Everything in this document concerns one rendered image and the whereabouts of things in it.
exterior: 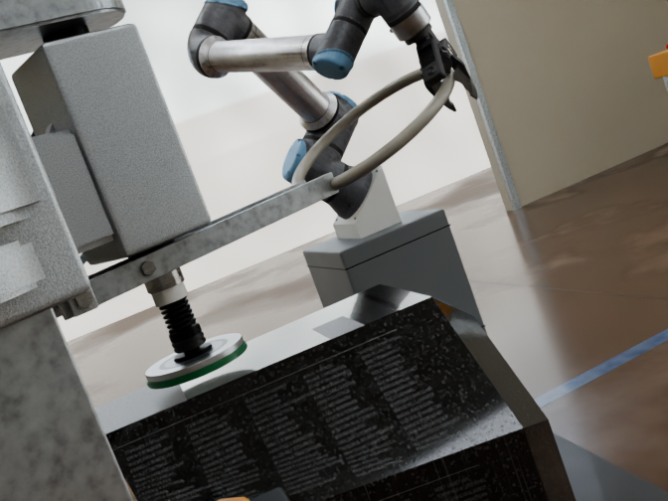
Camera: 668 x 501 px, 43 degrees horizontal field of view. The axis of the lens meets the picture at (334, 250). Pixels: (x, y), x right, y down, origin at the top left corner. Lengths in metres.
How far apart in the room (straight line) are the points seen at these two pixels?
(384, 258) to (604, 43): 5.91
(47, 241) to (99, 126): 0.77
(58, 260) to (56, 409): 0.15
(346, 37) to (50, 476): 1.35
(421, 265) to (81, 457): 1.98
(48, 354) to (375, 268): 1.90
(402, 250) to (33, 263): 1.99
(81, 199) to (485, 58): 6.30
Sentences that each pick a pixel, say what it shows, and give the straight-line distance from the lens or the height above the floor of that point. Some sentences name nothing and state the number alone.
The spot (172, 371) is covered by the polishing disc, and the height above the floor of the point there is 0.88.
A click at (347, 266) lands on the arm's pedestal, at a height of 0.80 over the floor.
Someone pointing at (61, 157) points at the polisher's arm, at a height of 1.34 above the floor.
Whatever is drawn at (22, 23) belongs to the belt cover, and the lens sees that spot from 1.66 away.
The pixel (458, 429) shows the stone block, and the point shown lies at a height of 0.62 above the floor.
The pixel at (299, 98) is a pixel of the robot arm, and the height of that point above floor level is 1.35.
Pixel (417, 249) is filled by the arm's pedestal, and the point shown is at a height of 0.76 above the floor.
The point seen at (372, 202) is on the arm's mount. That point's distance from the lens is 2.82.
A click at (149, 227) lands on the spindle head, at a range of 1.65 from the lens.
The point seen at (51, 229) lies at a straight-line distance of 0.91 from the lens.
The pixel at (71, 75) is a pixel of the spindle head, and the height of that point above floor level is 1.48.
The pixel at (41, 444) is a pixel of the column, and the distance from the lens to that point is 0.93.
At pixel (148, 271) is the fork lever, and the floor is 1.09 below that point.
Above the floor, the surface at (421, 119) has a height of 1.17.
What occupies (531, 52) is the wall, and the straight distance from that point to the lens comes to 7.93.
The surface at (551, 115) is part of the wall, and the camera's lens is 7.95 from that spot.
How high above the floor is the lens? 1.22
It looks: 8 degrees down
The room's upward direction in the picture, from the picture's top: 20 degrees counter-clockwise
